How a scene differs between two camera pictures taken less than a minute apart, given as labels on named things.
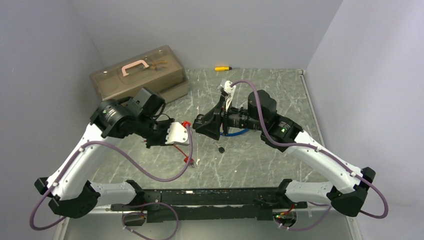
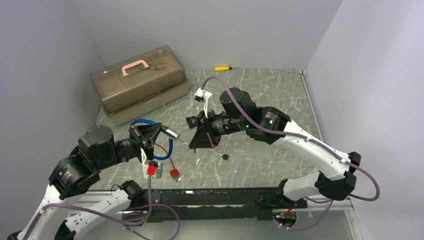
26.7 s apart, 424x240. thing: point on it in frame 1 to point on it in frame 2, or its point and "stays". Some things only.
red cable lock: x=186 y=159 to x=174 y=173
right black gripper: x=211 y=128 to x=203 y=139
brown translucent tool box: x=159 y=70 stays
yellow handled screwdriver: x=223 y=68 stays
